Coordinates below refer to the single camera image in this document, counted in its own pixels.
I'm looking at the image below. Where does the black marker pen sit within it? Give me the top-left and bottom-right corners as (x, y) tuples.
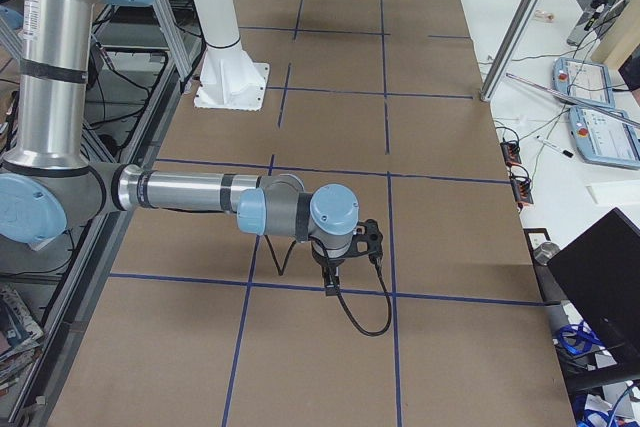
(536, 136), (574, 158)

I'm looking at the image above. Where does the upper blue teach pendant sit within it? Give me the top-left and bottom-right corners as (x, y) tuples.
(552, 57), (616, 109)

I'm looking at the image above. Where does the lower blue teach pendant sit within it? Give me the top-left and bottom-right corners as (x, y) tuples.
(569, 106), (639, 170)

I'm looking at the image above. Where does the blue teach pendant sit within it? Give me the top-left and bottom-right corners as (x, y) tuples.
(569, 106), (639, 170)
(552, 57), (616, 109)

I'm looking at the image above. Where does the stack of magazines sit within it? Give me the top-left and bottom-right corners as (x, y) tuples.
(1, 283), (44, 395)

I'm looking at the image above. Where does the blue lanyard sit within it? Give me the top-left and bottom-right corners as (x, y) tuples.
(557, 319), (607, 358)

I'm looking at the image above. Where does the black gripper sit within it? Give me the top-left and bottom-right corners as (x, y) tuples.
(311, 240), (346, 297)

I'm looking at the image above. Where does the orange black connector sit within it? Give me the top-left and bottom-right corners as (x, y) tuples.
(500, 140), (522, 167)
(509, 175), (534, 208)

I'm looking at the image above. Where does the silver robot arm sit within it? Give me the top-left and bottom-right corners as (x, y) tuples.
(1, 0), (359, 295)

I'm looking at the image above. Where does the white camera mast with base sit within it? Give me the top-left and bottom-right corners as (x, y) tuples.
(193, 0), (270, 111)

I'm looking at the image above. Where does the orange black connector upper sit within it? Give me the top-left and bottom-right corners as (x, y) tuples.
(500, 140), (522, 167)

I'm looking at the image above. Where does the grey handheld device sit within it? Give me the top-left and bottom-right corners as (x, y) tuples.
(566, 0), (629, 47)

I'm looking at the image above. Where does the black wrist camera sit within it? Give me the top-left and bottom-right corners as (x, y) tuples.
(347, 219), (384, 265)

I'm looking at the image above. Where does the long metal rod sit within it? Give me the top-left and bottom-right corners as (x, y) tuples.
(505, 72), (640, 129)

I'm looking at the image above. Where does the black laptop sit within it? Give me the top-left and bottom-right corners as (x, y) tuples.
(548, 208), (639, 363)

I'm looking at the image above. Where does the black camera cable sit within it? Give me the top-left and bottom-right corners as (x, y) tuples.
(319, 241), (393, 338)

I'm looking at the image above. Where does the orange black connector lower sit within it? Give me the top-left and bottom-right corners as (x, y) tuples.
(509, 175), (534, 208)

